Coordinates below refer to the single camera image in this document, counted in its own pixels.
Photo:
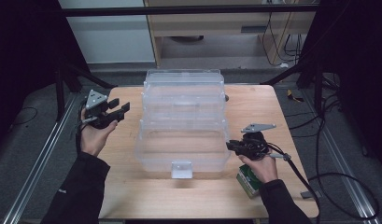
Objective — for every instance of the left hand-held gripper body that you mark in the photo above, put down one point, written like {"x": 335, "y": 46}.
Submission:
{"x": 96, "y": 99}

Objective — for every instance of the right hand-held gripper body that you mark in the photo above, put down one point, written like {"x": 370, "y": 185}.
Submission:
{"x": 255, "y": 146}

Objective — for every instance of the green cardboard box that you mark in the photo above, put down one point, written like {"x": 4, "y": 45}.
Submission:
{"x": 246, "y": 182}

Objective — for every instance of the clear plastic storage box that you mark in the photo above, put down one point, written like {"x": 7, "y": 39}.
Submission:
{"x": 182, "y": 146}

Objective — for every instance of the person's right hand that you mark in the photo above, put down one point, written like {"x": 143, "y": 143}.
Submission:
{"x": 265, "y": 169}

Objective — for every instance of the person's left hand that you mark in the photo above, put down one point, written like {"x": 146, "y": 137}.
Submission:
{"x": 93, "y": 140}

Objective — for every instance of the black metal stand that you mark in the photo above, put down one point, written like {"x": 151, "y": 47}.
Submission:
{"x": 59, "y": 93}
{"x": 318, "y": 90}

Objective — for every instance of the black table grommet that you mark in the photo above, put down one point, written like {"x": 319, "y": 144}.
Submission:
{"x": 226, "y": 98}

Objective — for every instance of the white cabinet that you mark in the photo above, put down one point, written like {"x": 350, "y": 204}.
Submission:
{"x": 110, "y": 40}

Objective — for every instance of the yellow black striped tape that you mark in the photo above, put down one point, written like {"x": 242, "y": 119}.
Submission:
{"x": 294, "y": 97}

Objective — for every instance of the grey tape piece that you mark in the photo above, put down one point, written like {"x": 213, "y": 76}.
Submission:
{"x": 310, "y": 194}

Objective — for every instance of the black curtain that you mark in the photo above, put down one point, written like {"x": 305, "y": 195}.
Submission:
{"x": 23, "y": 46}
{"x": 360, "y": 62}

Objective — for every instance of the light wooden desk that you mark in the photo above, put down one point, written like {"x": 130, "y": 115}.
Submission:
{"x": 210, "y": 23}

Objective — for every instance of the aluminium floor rail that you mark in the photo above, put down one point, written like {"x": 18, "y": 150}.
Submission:
{"x": 39, "y": 161}
{"x": 344, "y": 174}

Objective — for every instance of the black horizontal frame bar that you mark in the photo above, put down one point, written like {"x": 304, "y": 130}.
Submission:
{"x": 179, "y": 10}

